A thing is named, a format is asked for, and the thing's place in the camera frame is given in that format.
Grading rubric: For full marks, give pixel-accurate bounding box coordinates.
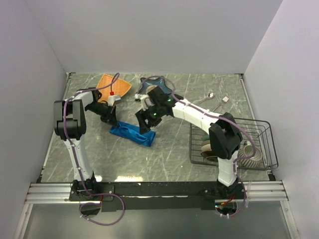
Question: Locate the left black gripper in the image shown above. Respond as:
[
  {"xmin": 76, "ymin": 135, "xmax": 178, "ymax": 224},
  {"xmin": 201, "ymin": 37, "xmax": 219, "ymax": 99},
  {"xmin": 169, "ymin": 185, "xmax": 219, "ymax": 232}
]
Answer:
[{"xmin": 85, "ymin": 103, "xmax": 119, "ymax": 128}]

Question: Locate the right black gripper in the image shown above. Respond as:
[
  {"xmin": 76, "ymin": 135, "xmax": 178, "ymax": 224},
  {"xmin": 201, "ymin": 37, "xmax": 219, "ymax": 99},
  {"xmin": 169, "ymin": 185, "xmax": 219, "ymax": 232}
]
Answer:
[{"xmin": 135, "ymin": 105, "xmax": 163, "ymax": 136}]

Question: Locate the blue cloth napkin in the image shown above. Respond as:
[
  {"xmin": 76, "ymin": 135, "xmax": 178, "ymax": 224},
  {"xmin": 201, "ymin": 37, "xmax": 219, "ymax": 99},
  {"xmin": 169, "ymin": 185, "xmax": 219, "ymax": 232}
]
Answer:
[{"xmin": 109, "ymin": 121, "xmax": 156, "ymax": 147}]

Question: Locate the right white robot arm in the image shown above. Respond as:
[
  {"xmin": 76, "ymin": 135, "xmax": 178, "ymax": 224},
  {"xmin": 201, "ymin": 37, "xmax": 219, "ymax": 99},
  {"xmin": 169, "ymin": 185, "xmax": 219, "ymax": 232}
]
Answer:
[{"xmin": 136, "ymin": 87, "xmax": 242, "ymax": 199}]

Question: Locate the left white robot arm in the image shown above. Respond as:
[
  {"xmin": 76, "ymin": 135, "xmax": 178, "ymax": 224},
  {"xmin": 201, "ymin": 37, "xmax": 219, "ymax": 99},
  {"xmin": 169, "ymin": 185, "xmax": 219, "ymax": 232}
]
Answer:
[{"xmin": 54, "ymin": 88, "xmax": 121, "ymax": 200}]

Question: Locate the dark blue star dish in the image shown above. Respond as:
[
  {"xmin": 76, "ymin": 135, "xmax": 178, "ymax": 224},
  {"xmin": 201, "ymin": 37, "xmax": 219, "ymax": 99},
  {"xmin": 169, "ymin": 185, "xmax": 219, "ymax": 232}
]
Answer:
[{"xmin": 137, "ymin": 76, "xmax": 172, "ymax": 95}]

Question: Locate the green plate in rack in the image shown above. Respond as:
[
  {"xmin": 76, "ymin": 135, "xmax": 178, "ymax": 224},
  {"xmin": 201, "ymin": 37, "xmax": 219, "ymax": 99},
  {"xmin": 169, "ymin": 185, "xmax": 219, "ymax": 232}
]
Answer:
[{"xmin": 201, "ymin": 135, "xmax": 209, "ymax": 141}]

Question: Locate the silver spoon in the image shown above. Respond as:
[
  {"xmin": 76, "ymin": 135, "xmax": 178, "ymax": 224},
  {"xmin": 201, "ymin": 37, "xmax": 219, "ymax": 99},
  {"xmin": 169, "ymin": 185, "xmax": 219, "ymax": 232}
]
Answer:
[{"xmin": 199, "ymin": 92, "xmax": 215, "ymax": 104}]

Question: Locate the silver fork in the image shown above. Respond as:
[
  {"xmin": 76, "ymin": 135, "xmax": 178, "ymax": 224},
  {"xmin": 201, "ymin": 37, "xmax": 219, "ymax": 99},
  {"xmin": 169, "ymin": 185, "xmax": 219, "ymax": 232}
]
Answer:
[{"xmin": 214, "ymin": 96, "xmax": 229, "ymax": 111}]

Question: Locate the grey ribbed mug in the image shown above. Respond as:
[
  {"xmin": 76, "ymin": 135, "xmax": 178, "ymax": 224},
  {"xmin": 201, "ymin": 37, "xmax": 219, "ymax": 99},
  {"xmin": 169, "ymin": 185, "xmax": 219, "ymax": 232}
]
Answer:
[{"xmin": 236, "ymin": 140, "xmax": 264, "ymax": 167}]

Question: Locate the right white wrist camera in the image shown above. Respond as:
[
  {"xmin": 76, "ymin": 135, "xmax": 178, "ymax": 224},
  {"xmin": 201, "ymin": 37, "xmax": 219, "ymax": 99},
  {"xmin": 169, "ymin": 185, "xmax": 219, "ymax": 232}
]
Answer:
[{"xmin": 135, "ymin": 94, "xmax": 152, "ymax": 111}]

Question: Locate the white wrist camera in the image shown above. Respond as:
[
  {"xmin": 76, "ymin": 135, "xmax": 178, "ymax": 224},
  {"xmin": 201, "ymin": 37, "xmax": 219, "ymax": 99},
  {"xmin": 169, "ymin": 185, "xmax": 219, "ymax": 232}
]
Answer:
[
  {"xmin": 135, "ymin": 94, "xmax": 152, "ymax": 111},
  {"xmin": 107, "ymin": 91, "xmax": 121, "ymax": 106}
]

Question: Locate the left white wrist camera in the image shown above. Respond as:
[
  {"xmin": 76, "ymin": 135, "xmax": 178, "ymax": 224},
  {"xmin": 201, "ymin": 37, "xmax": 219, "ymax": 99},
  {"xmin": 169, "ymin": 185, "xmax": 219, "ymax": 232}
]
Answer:
[{"xmin": 107, "ymin": 91, "xmax": 121, "ymax": 106}]

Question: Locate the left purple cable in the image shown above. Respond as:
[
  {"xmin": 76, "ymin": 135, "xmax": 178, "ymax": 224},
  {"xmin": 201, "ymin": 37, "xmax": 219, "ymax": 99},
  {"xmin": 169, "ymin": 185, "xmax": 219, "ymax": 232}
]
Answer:
[{"xmin": 62, "ymin": 72, "xmax": 125, "ymax": 226}]

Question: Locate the purple cable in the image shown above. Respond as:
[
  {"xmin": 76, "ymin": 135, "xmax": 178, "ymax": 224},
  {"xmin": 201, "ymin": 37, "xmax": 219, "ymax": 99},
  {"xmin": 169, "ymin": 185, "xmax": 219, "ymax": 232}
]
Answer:
[
  {"xmin": 62, "ymin": 72, "xmax": 125, "ymax": 226},
  {"xmin": 141, "ymin": 75, "xmax": 257, "ymax": 220}
]

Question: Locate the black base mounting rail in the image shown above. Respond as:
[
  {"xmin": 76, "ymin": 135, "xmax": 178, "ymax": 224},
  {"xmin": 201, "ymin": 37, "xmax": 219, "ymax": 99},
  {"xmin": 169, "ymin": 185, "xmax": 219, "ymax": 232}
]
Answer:
[{"xmin": 69, "ymin": 181, "xmax": 244, "ymax": 212}]

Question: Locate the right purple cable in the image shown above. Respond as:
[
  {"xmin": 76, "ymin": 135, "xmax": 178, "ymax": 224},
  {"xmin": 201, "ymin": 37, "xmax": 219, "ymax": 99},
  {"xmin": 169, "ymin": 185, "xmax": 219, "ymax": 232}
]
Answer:
[{"xmin": 141, "ymin": 75, "xmax": 257, "ymax": 220}]

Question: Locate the black wire dish rack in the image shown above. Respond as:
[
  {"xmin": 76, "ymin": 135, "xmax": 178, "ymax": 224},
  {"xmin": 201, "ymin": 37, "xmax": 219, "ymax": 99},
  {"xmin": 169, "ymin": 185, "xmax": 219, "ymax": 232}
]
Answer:
[{"xmin": 189, "ymin": 118, "xmax": 279, "ymax": 171}]

